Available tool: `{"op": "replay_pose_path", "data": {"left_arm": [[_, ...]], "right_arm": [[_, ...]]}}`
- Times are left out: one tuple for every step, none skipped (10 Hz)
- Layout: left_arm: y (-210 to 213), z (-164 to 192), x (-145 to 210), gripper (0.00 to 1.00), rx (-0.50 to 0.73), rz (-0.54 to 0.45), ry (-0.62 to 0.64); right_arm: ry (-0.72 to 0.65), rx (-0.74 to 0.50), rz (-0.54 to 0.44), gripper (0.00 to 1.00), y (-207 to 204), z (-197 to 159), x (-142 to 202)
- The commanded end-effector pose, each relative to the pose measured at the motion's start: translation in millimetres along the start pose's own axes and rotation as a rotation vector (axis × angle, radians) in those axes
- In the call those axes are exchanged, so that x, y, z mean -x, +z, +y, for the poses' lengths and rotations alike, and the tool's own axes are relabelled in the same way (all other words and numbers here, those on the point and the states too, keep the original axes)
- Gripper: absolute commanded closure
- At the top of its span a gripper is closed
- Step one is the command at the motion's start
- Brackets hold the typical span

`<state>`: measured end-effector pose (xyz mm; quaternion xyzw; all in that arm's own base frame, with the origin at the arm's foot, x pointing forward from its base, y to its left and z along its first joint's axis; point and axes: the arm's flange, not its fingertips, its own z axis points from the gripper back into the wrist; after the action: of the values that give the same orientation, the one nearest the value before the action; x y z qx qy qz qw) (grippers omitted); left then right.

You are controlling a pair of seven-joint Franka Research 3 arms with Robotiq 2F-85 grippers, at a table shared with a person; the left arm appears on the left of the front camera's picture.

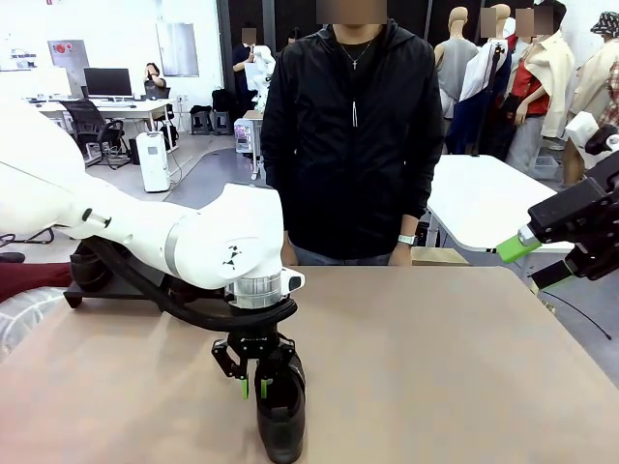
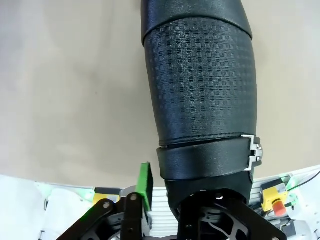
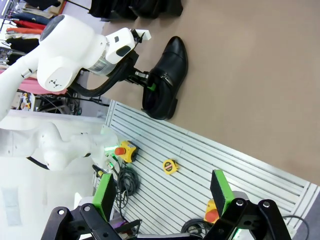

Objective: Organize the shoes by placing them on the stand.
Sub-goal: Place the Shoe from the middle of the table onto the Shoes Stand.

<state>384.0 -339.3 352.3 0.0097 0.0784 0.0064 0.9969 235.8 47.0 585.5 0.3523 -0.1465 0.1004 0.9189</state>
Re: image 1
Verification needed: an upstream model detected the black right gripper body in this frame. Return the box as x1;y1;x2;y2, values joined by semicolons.
563;144;619;281

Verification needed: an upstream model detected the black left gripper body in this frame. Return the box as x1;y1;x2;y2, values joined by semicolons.
226;331;291;366

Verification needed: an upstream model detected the person's left forearm black sleeve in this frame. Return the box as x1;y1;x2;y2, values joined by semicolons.
398;154;437;238

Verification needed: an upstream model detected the black shoe stand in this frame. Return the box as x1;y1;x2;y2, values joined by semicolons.
64;241;168;313

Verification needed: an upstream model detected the white table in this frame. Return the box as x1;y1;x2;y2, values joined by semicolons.
426;154;589;253

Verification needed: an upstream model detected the cardboard box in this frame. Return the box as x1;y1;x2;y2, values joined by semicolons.
410;247;471;267

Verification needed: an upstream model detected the mannequin in red top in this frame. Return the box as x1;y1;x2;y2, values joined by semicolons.
505;18;552;170

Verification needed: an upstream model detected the mannequin with bucket hat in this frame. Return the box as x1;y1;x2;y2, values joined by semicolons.
562;12;619;188

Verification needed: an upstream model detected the mannequin in cream jacket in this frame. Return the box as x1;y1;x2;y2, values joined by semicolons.
524;0;577;141

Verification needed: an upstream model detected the mannequin in white navy jacket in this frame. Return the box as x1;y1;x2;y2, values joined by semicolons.
457;3;515;157

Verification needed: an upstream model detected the mannequin in grey tank top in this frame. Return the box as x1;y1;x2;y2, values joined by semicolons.
432;6;480;120

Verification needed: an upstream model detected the white plastic wrapped bundle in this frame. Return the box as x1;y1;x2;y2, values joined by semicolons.
0;284;69;363

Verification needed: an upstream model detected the dark red cloth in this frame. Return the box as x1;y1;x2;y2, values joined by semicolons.
0;260;74;304

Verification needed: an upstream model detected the lit computer case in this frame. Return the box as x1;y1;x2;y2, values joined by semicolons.
233;118;265;155

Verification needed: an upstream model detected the white air purifier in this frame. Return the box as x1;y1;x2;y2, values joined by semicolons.
134;130;172;194

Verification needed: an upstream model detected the person in black hooded jacket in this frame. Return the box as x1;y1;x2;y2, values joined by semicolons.
260;0;446;267

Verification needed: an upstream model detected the black backpack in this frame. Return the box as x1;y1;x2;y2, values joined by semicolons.
211;88;239;113

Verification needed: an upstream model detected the white office desk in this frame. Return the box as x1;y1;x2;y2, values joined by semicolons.
28;98;175;160

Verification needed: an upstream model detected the seated person at desk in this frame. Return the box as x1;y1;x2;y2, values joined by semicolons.
143;62;171;101

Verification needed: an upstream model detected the black mesh office chair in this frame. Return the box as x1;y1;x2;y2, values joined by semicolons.
62;100;131;170

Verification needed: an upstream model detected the standing person in black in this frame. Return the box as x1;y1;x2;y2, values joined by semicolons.
231;26;257;73

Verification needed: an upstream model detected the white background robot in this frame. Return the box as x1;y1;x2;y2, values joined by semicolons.
244;44;278;112

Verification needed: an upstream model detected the black computer monitor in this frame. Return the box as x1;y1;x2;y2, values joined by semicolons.
83;67;133;101

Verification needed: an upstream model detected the white computer monitor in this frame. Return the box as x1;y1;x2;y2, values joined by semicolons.
0;66;70;101

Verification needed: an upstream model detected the grey panel with red sign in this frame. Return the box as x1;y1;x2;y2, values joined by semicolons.
46;39;91;98

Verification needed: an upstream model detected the black cable hose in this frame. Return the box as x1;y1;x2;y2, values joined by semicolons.
89;239;299;334

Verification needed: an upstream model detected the thin black cable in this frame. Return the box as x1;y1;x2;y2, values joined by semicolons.
545;288;611;342

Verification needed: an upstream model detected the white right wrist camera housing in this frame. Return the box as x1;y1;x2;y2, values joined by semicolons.
564;110;619;157

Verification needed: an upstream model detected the silver cross necklace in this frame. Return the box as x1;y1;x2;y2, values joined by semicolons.
338;41;376;69

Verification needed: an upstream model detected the wall whiteboard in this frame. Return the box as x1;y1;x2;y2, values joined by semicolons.
155;22;200;78

